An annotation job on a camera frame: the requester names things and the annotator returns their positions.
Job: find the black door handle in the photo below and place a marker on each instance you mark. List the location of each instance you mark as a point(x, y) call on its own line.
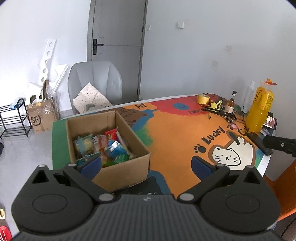
point(96, 47)

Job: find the small brown glass bottle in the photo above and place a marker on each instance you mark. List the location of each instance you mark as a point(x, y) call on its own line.
point(229, 107)

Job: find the yellow crumpled wrapper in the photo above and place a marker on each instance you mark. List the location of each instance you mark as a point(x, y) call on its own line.
point(216, 105)

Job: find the orange red snack packet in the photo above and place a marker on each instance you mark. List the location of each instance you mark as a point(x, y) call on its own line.
point(111, 134)

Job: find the white bread snack pack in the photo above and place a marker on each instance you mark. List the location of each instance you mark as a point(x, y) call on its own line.
point(122, 142)

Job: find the dotted beige cushion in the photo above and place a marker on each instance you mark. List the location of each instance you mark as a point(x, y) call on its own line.
point(89, 95)

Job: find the orange biscuit packet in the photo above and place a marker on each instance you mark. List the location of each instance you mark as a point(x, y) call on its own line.
point(100, 142)

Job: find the white wall switch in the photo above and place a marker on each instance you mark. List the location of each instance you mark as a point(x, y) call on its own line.
point(180, 25)

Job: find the black folding stand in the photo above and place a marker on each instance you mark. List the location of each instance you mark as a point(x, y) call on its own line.
point(219, 112)

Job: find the white perforated foam board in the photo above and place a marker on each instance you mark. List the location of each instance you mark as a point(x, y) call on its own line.
point(43, 77)

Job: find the open cardboard box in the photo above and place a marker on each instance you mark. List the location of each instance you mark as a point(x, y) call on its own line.
point(118, 176)

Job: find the green candy packet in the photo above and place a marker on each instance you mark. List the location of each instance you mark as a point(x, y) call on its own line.
point(118, 159)

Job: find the grey door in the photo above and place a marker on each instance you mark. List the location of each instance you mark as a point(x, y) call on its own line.
point(119, 25)

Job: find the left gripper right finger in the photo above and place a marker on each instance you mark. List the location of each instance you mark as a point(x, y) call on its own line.
point(211, 178)

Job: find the clear nut snack pack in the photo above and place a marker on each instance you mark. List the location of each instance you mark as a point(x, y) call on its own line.
point(84, 146)

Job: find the black smartphone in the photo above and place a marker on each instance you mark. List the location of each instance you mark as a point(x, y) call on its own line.
point(271, 122)

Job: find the yellow tape roll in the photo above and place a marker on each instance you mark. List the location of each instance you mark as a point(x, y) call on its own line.
point(203, 99)

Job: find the blue candy packet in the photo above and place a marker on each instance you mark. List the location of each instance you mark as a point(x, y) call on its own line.
point(114, 149)

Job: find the SF cardboard shipping box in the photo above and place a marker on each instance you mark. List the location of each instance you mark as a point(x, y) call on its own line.
point(42, 115)

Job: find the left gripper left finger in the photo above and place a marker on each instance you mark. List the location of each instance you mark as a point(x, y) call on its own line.
point(82, 175)

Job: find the clear plastic bottle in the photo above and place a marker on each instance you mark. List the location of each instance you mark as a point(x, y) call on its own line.
point(248, 98)

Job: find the black shoe rack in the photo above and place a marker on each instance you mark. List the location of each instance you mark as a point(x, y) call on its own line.
point(15, 120)

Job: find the grey padded chair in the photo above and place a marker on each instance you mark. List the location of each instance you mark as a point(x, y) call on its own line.
point(103, 75)

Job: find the colourful cartoon table mat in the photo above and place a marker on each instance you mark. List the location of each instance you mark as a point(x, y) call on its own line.
point(176, 129)

